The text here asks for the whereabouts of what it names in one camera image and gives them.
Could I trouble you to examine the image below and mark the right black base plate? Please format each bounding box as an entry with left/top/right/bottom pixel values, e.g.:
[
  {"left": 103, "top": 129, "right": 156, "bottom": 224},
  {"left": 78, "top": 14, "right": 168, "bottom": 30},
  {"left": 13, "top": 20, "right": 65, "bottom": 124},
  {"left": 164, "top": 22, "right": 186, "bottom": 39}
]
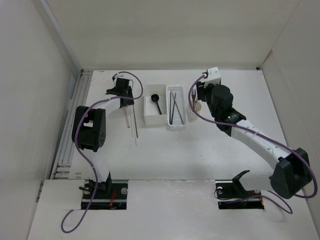
[{"left": 214, "top": 170, "right": 265, "bottom": 210}]

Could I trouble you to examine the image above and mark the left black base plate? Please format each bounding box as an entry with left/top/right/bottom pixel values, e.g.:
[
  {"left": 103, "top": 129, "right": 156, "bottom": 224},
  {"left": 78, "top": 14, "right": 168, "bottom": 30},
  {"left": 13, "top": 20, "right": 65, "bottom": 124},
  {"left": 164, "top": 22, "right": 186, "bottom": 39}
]
[{"left": 79, "top": 180, "right": 129, "bottom": 210}]

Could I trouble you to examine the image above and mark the white perforated tray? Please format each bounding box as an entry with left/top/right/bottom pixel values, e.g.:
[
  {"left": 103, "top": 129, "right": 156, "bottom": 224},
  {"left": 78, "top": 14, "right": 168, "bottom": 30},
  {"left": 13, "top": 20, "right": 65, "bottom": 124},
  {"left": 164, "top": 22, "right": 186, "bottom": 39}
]
[{"left": 166, "top": 85, "right": 188, "bottom": 131}]

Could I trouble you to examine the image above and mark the purple cable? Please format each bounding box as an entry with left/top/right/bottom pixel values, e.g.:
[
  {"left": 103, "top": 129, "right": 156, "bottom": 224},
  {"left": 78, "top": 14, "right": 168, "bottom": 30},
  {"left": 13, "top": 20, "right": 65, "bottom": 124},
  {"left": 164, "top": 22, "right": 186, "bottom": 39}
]
[
  {"left": 188, "top": 72, "right": 316, "bottom": 215},
  {"left": 61, "top": 71, "right": 142, "bottom": 233}
]

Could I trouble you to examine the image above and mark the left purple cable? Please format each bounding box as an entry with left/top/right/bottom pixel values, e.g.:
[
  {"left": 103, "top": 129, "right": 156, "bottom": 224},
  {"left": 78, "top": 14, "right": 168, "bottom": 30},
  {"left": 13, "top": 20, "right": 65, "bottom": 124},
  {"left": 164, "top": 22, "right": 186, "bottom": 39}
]
[{"left": 61, "top": 71, "right": 142, "bottom": 233}]

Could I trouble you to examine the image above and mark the brown wooden fork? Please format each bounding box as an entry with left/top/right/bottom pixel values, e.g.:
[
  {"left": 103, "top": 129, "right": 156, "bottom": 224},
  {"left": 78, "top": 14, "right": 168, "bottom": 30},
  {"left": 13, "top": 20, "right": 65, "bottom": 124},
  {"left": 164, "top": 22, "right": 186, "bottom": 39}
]
[{"left": 191, "top": 89, "right": 198, "bottom": 108}]

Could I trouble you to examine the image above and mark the silver metal chopstick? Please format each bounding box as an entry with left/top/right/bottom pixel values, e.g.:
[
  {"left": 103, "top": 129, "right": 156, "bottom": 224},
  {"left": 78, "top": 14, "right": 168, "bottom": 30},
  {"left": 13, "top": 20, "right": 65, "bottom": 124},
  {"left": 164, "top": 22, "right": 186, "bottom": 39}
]
[{"left": 132, "top": 104, "right": 139, "bottom": 139}]

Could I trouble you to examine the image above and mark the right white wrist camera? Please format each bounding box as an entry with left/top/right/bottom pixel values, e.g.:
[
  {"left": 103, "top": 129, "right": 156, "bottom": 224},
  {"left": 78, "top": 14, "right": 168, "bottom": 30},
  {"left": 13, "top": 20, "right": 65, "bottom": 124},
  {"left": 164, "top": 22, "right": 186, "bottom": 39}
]
[{"left": 203, "top": 66, "right": 221, "bottom": 88}]

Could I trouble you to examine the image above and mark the white paper cup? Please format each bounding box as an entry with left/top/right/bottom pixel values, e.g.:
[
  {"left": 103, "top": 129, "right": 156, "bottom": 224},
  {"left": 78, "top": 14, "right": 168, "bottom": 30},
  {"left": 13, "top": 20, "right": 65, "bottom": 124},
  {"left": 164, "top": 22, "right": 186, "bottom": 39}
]
[{"left": 187, "top": 101, "right": 202, "bottom": 122}]

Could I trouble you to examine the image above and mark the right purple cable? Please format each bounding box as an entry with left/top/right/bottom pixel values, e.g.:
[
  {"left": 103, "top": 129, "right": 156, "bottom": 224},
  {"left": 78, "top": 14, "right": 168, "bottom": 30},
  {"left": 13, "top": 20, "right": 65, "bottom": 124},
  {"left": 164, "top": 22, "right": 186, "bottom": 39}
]
[{"left": 188, "top": 72, "right": 316, "bottom": 215}]

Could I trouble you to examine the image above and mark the white square box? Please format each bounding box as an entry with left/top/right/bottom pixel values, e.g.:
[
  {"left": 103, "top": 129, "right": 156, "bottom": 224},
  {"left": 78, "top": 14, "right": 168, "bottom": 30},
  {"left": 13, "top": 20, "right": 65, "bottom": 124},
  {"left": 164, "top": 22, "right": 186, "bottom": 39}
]
[{"left": 143, "top": 84, "right": 168, "bottom": 126}]

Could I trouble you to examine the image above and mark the light wooden chopstick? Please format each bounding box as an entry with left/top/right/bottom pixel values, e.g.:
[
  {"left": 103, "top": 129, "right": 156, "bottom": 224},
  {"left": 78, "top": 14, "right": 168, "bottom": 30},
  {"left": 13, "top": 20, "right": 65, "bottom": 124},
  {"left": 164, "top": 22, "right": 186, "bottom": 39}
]
[{"left": 123, "top": 106, "right": 131, "bottom": 129}]

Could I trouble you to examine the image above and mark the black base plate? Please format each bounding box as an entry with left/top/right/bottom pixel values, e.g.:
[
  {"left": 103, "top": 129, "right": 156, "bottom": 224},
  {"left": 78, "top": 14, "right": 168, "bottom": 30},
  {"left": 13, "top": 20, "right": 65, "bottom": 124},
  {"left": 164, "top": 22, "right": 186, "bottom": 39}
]
[
  {"left": 214, "top": 170, "right": 265, "bottom": 210},
  {"left": 79, "top": 180, "right": 129, "bottom": 210}
]

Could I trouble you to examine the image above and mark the black plastic spoon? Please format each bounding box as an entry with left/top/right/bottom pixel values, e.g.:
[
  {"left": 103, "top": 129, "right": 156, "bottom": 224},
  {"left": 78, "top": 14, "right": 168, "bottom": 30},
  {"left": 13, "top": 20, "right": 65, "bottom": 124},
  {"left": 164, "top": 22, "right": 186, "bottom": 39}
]
[{"left": 150, "top": 94, "right": 162, "bottom": 115}]

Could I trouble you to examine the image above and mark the aluminium rail frame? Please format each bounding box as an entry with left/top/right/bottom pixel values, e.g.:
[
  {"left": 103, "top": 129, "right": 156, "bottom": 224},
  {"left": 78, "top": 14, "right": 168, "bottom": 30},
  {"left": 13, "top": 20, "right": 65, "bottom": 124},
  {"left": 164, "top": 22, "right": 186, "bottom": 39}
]
[{"left": 48, "top": 69, "right": 93, "bottom": 180}]

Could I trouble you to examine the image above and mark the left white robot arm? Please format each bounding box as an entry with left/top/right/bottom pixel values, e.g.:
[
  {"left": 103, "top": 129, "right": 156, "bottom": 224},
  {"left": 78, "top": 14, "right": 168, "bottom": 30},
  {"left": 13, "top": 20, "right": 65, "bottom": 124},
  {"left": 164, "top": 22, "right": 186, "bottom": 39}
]
[{"left": 71, "top": 77, "right": 135, "bottom": 155}]

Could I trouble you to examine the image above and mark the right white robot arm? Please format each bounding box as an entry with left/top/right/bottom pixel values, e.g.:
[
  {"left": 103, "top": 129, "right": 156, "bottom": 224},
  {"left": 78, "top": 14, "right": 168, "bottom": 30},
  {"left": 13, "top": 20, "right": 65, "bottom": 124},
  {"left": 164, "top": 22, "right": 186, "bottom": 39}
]
[{"left": 195, "top": 82, "right": 318, "bottom": 199}]

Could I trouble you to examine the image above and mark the black chopstick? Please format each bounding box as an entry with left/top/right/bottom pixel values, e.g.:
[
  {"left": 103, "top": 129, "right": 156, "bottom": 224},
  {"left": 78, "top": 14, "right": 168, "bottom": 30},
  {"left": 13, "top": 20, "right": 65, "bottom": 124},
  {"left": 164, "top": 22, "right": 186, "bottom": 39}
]
[
  {"left": 169, "top": 91, "right": 172, "bottom": 125},
  {"left": 170, "top": 92, "right": 177, "bottom": 125}
]

